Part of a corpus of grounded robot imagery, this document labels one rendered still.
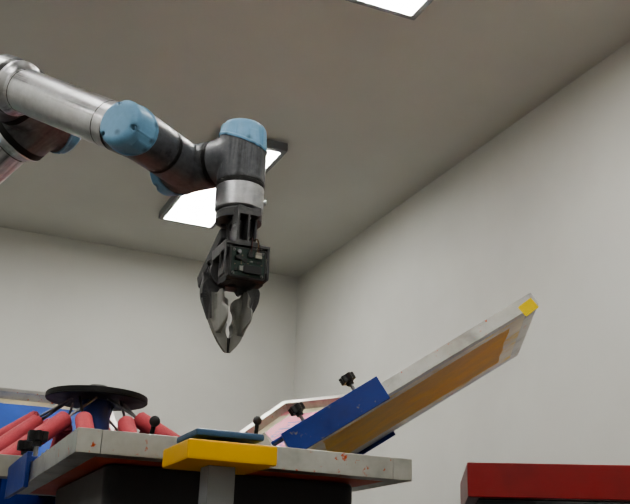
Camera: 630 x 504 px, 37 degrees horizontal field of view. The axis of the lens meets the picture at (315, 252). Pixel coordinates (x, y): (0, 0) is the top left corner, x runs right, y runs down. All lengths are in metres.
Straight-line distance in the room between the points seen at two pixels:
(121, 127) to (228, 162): 0.17
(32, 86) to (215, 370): 5.17
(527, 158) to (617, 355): 1.19
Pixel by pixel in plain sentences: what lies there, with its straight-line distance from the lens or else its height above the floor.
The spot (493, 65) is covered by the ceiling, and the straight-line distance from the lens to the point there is 4.33.
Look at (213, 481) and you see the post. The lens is 1.34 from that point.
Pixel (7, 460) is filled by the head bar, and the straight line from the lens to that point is 2.31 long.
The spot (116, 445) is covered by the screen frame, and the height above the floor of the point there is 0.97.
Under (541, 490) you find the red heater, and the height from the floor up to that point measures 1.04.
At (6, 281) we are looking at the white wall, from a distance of 6.49.
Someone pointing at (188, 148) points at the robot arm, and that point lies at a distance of 1.48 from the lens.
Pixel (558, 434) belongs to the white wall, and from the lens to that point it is 4.16.
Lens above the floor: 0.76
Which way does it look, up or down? 20 degrees up
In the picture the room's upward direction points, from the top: 2 degrees clockwise
